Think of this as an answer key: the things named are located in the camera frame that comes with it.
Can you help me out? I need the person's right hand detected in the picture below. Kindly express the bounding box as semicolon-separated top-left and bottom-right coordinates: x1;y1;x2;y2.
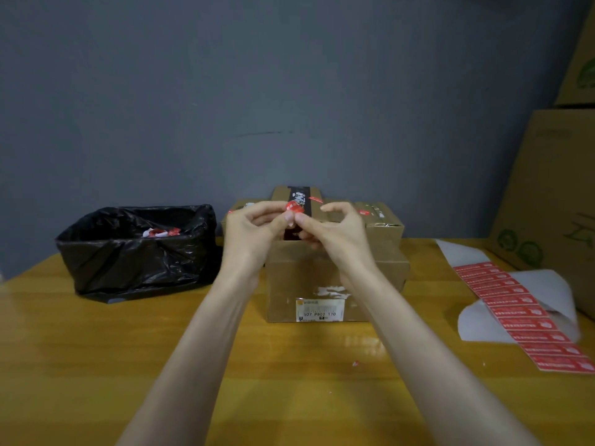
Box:
294;201;380;280

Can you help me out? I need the person's left hand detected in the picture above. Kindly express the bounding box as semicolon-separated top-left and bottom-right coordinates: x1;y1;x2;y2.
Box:
218;201;296;284

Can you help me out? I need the box with black tape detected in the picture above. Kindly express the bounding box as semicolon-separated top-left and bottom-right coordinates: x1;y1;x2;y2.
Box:
271;185;326;242

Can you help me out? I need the long brown cardboard box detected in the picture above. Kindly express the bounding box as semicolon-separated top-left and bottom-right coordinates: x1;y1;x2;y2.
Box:
265;238;411;323

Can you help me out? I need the white barcode label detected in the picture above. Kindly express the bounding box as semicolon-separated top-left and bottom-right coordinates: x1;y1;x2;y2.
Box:
296;297;345;323

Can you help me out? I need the red sticker label strip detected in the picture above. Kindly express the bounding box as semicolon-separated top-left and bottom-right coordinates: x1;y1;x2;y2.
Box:
453;261;595;375

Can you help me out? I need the person's left forearm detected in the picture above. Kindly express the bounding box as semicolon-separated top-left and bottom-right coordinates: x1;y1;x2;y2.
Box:
116;269;261;446

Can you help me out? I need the person's right forearm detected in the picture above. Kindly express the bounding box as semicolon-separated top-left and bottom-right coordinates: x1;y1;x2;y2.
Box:
339;264;541;446

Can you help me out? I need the black plastic trash bag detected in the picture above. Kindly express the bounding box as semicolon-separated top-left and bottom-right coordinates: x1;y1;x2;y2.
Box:
55;204;218;304

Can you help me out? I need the large green printed carton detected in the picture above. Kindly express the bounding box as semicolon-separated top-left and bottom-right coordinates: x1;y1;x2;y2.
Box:
488;108;595;321
555;4;595;107

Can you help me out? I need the white backing paper strip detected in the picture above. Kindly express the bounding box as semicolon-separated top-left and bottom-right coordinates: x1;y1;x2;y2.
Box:
434;238;581;344

